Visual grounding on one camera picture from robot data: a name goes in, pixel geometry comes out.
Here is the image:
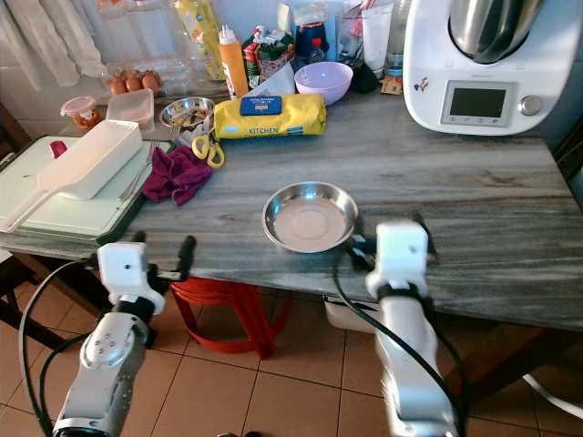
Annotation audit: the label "shallow stainless steel plate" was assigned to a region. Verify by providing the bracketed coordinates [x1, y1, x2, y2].
[262, 180, 361, 254]

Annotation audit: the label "steel fork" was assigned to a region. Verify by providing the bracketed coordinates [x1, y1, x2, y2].
[118, 141, 157, 202]

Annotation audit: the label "white plastic storage box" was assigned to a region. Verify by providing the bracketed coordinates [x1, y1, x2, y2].
[323, 293, 379, 333]

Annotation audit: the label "purple cloth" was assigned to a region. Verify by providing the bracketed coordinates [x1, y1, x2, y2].
[141, 144, 212, 206]

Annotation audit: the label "red plastic stool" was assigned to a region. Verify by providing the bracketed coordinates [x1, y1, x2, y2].
[171, 276, 279, 359]

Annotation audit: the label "pale green cutting board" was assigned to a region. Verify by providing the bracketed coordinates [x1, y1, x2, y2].
[0, 137, 158, 247]

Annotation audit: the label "clear plastic food container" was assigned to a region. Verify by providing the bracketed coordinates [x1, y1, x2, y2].
[106, 88, 155, 128]

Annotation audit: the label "small steel bowl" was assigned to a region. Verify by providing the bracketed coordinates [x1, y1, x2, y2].
[159, 97, 216, 136]

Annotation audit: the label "small tub with pink lid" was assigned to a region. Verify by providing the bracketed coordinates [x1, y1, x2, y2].
[60, 97, 99, 130]

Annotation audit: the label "yellow kitchen wipes pack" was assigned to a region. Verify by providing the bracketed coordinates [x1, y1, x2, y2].
[211, 93, 327, 140]

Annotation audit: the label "lilac plastic bowl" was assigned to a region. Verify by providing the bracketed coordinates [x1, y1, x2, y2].
[294, 61, 354, 105]

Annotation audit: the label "small black object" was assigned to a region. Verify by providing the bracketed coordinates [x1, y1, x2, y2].
[351, 59, 382, 94]

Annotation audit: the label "white kitchen cooking machine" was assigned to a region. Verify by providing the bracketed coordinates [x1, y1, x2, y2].
[403, 0, 566, 137]

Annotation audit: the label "white folded paper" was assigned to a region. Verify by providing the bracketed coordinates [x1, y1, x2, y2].
[251, 62, 297, 97]

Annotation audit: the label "orange squeeze sauce bottle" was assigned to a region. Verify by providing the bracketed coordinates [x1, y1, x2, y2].
[218, 25, 250, 98]

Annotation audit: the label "clear plastic bottle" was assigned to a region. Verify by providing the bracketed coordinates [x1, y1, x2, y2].
[384, 0, 411, 78]

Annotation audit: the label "dark blue jar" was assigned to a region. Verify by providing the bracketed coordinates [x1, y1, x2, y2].
[296, 20, 331, 63]

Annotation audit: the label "green red snack package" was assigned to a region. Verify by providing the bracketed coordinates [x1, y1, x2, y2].
[248, 27, 294, 85]

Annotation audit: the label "yellow food bag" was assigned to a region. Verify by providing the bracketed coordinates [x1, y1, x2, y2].
[173, 0, 224, 81]

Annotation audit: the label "white curtain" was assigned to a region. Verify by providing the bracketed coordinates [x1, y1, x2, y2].
[0, 0, 101, 92]

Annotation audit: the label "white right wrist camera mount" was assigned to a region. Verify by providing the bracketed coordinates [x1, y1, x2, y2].
[364, 218, 432, 300]

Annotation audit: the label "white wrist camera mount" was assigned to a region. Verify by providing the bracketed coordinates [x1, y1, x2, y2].
[364, 218, 432, 300]
[97, 241, 166, 315]

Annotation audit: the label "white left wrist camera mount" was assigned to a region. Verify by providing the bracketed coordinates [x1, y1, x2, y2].
[97, 241, 166, 315]

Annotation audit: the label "white plastic scoop with handle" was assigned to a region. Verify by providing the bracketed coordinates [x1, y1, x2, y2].
[2, 118, 143, 233]

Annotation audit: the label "yellow handled scissors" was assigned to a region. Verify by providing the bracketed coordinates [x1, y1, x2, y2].
[191, 133, 225, 170]

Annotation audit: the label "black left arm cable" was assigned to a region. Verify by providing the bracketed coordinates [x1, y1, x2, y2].
[16, 258, 101, 437]

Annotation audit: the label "white floor cable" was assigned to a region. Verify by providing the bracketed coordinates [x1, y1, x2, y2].
[522, 371, 583, 422]

